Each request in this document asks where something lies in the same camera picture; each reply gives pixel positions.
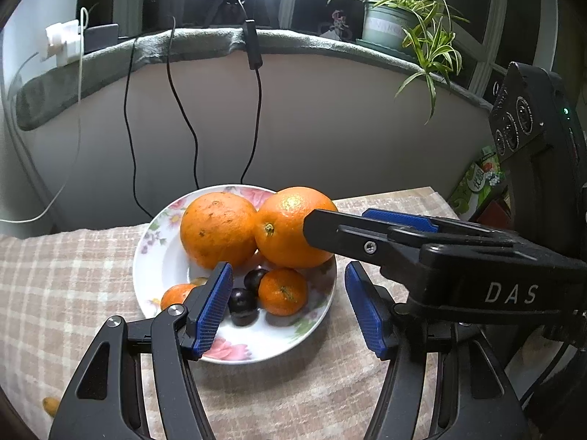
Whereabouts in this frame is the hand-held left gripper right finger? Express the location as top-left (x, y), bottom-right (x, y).
top-left (345, 261), bottom-right (528, 440)

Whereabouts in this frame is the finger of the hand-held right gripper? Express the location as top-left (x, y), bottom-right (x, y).
top-left (303, 208), bottom-right (459, 296)
top-left (361, 208), bottom-right (518, 246)

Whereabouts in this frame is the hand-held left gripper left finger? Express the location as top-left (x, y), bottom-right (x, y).
top-left (48, 262), bottom-right (234, 440)

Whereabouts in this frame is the dark plum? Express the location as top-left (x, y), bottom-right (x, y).
top-left (228, 287), bottom-right (260, 327)
top-left (243, 268), bottom-right (269, 290)

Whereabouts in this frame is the small tangerine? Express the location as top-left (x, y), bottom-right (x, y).
top-left (258, 267), bottom-right (309, 317)
top-left (160, 283), bottom-right (199, 312)

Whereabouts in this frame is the large smooth orange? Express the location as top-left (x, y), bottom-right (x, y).
top-left (254, 186), bottom-right (340, 270)

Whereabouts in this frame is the floral white plate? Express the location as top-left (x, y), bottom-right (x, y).
top-left (133, 184), bottom-right (338, 365)

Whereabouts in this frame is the dark red box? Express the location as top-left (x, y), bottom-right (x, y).
top-left (468, 197), bottom-right (512, 231)

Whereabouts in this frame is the green printed packet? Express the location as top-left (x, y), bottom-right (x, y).
top-left (447, 146), bottom-right (505, 221)

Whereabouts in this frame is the large spotted orange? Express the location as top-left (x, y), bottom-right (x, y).
top-left (180, 192), bottom-right (259, 270)

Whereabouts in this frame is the checked beige tablecloth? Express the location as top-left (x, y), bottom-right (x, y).
top-left (0, 186), bottom-right (464, 440)

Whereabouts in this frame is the potted spider plant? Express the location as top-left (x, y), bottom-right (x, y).
top-left (321, 0), bottom-right (471, 124)

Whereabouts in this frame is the small purple plant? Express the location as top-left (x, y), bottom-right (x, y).
top-left (321, 8), bottom-right (354, 41)

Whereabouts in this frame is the grey power adapter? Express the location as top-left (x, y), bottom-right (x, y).
top-left (84, 24), bottom-right (120, 53)

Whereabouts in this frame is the white charger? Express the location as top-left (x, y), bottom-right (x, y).
top-left (45, 21), bottom-right (82, 49)

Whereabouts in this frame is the black lamp cable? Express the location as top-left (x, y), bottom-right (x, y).
top-left (240, 68), bottom-right (263, 185)

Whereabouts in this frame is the black inline switch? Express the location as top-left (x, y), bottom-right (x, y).
top-left (243, 19), bottom-right (263, 70)

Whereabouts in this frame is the white cable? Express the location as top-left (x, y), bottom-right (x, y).
top-left (0, 7), bottom-right (90, 225)

